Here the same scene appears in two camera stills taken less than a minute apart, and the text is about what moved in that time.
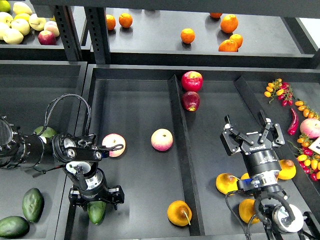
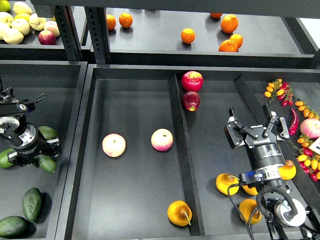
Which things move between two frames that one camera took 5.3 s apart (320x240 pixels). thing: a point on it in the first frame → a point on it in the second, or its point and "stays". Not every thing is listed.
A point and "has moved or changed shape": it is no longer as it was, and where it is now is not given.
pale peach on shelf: [52, 26] stays
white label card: [315, 146] stays
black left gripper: [97, 189] → [34, 145]
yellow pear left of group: [226, 183] stays
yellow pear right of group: [288, 170] stays
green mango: [96, 210] has moved or changed shape
